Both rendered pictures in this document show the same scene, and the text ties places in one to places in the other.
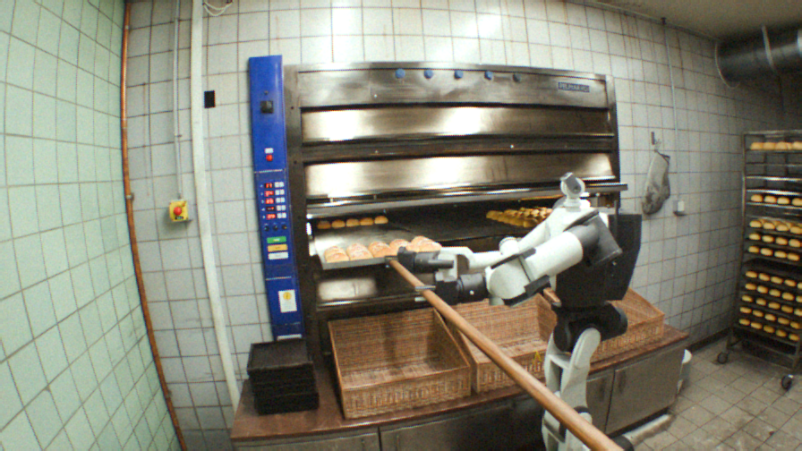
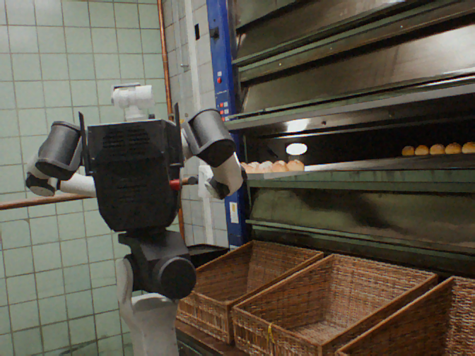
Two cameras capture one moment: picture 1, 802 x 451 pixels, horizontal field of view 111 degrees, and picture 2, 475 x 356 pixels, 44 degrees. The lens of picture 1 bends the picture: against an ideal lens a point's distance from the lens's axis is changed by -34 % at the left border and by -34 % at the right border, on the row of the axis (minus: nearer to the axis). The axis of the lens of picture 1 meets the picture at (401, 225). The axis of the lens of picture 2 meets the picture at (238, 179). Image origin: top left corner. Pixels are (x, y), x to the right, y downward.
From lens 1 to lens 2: 256 cm
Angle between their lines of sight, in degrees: 74
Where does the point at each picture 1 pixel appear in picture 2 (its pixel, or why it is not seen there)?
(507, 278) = not seen: hidden behind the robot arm
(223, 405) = not seen: hidden behind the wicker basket
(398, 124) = (290, 30)
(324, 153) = (251, 72)
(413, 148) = (305, 54)
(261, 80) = (212, 9)
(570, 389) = (134, 333)
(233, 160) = (210, 84)
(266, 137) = (218, 61)
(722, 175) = not seen: outside the picture
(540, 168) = (443, 55)
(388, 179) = (287, 95)
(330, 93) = (253, 8)
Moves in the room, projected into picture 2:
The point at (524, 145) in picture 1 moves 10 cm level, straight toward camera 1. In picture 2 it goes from (419, 19) to (387, 22)
